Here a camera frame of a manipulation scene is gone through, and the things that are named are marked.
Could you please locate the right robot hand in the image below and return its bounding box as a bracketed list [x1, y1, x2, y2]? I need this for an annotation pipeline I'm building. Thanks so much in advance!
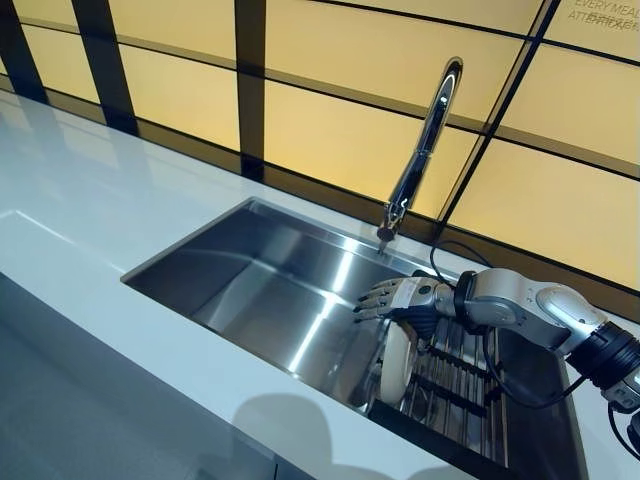
[352, 276, 459, 351]

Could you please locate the cream ceramic plate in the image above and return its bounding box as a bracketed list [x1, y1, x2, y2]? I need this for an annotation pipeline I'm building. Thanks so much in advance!
[377, 319, 419, 405]

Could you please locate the black dish drying rack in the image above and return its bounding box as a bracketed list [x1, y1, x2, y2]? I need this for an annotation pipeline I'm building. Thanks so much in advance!
[367, 269, 516, 480]

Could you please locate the stainless steel sink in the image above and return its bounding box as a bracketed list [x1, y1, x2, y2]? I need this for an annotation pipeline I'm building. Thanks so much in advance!
[119, 197, 589, 480]

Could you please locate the chrome kitchen faucet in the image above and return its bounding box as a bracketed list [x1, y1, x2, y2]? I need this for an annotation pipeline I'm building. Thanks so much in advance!
[378, 56, 464, 254]

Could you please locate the white cabinet door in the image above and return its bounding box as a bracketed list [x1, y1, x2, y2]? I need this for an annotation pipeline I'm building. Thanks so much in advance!
[0, 272, 276, 480]

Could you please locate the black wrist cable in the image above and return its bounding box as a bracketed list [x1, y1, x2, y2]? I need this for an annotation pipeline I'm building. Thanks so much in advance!
[428, 241, 640, 461]

